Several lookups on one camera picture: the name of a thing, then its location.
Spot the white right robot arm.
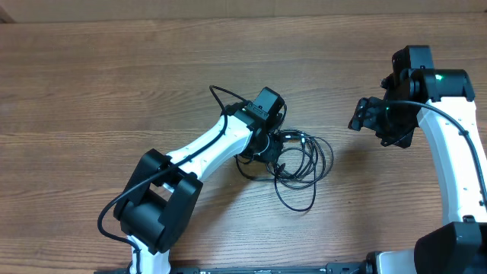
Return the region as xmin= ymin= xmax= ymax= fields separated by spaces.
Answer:
xmin=349 ymin=68 xmax=486 ymax=273

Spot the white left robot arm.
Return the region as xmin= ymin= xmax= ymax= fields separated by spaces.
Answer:
xmin=113 ymin=100 xmax=286 ymax=273

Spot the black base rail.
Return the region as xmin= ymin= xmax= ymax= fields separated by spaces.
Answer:
xmin=93 ymin=260 xmax=377 ymax=274

